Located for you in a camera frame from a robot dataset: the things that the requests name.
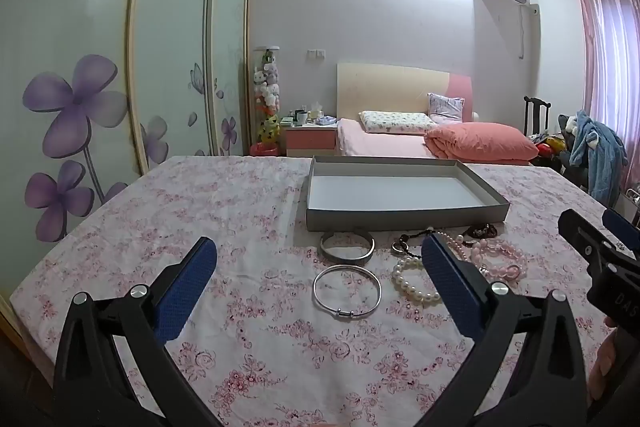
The bed with pink sheet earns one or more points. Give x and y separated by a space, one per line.
380 144

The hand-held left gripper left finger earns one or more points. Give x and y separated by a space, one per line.
185 292

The pink nightstand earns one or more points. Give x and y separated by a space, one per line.
310 139

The black wooden chair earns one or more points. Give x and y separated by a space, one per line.
536 114

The thin silver bangle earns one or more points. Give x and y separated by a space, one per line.
347 314

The pink curtain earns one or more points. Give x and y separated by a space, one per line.
610 57

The wide silver bangle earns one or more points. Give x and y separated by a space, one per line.
345 258

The yellow plush toy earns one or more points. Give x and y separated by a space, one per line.
270 127

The small lilac pillow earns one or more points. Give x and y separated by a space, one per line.
446 107

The red bin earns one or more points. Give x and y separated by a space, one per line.
264 149

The tissue box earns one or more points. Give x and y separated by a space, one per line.
316 112

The wall switch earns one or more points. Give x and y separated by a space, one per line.
316 53

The stuffed toy stack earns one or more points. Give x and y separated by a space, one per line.
265 82

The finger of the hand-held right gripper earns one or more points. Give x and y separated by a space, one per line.
580 239
622 229

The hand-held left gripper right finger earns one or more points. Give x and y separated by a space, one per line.
450 282

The blue cloth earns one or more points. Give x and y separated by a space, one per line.
327 121

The person's right hand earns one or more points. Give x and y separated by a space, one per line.
602 362

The white cup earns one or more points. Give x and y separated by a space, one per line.
302 119

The pink quilt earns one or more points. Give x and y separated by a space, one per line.
480 139

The grey cardboard tray box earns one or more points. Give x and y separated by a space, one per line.
390 192

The beige and pink headboard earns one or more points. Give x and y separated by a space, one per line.
380 87

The blue garment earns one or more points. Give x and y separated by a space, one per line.
600 157

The floral white pillow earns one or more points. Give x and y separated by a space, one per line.
395 123

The wardrobe with flower doors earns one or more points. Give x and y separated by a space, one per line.
75 57

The pink floral tablecloth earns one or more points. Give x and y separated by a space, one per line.
250 307

